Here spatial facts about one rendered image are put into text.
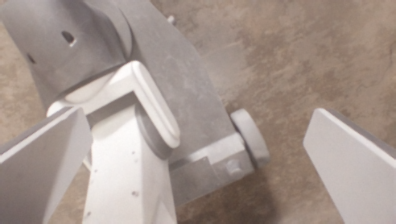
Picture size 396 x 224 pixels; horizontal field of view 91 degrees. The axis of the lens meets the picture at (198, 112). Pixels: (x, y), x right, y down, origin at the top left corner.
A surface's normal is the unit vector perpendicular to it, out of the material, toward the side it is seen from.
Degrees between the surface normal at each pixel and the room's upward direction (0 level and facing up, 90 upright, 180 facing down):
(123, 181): 66
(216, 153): 45
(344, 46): 0
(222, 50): 0
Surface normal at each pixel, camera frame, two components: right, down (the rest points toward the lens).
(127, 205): -0.37, -0.64
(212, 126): 0.07, 0.30
